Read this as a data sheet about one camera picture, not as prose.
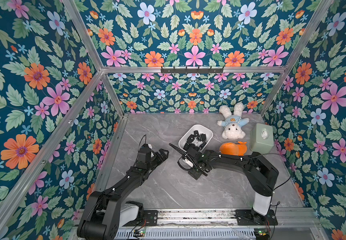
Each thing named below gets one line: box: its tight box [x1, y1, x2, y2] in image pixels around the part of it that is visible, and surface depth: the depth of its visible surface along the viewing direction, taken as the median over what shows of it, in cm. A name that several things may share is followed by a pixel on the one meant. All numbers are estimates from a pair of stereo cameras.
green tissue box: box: [250, 123, 274, 154], surface depth 98 cm
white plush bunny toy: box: [217, 102, 250, 140], surface depth 106 cm
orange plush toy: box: [220, 141, 248, 156], surface depth 93 cm
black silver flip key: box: [200, 133, 206, 142], surface depth 107 cm
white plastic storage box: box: [178, 124, 214, 152], surface depth 106 cm
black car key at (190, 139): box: [186, 134, 195, 144], surface depth 103 cm
